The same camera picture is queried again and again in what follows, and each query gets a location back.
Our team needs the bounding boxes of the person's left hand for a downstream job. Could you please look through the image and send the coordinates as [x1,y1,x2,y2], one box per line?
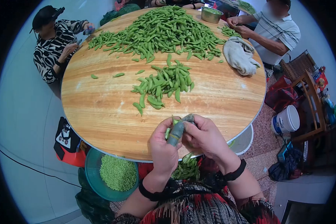
[147,116,186,187]

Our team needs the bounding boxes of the person's right hand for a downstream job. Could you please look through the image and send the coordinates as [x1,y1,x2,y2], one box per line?
[181,113,241,175]

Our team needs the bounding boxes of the person's left thumb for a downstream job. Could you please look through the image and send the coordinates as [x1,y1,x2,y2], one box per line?
[167,120,186,147]

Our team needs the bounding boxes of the person's right thumb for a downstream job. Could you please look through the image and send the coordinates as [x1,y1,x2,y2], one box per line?
[182,113,198,130]

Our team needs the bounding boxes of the person's left fingers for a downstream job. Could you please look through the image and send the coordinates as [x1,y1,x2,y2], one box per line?
[149,117,174,142]

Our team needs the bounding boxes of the person's right fingers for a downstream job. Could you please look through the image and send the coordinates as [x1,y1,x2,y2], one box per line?
[182,128,206,153]

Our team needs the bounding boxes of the heap of empty pod shells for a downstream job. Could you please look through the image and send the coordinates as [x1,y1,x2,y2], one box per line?
[171,153,202,181]

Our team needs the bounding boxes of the small pile of soybean pods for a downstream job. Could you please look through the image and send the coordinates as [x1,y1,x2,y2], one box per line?
[131,54,195,116]

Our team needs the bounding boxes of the black wrist band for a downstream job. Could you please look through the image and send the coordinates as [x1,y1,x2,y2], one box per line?
[223,159,247,181]
[139,179,180,202]

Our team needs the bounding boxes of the pile of shelled green beans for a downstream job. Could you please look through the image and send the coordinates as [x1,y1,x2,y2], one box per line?
[100,155,138,192]

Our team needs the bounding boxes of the person's body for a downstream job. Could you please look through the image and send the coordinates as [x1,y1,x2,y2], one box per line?
[112,157,282,224]

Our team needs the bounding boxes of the teal plastic basin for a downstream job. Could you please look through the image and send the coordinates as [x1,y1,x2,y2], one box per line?
[85,148,140,202]

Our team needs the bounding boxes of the grey crumpled cloth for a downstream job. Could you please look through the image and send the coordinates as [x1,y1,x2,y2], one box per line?
[223,36,261,76]

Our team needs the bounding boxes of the large pile of soybean pods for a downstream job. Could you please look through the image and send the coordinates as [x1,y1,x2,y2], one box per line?
[87,5,227,64]

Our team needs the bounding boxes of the black white red bag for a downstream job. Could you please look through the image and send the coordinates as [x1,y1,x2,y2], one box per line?
[53,117,87,168]

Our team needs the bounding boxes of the white plastic bucket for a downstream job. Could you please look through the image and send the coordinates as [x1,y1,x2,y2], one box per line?
[271,105,301,136]

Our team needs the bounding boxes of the little pile of soybean pods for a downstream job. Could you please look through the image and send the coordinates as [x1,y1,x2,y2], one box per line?
[217,25,242,38]

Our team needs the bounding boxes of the dark bag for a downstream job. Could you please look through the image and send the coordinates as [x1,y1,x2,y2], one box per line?
[268,141,304,182]

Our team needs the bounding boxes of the dark green sack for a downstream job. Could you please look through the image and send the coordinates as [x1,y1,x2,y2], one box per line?
[75,167,116,224]

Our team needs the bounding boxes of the metal bowl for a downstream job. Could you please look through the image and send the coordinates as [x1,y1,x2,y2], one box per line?
[201,7,224,24]

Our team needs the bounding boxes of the wicker chair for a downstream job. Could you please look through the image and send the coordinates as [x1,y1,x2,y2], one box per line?
[280,50,318,82]

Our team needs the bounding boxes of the green mesh sack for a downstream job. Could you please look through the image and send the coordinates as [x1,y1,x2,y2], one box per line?
[100,4,141,27]

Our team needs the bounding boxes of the wooden chair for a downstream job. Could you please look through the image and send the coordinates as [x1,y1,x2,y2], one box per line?
[290,70,329,144]

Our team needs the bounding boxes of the black floor cable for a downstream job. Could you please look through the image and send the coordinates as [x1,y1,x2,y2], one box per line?
[0,147,82,188]

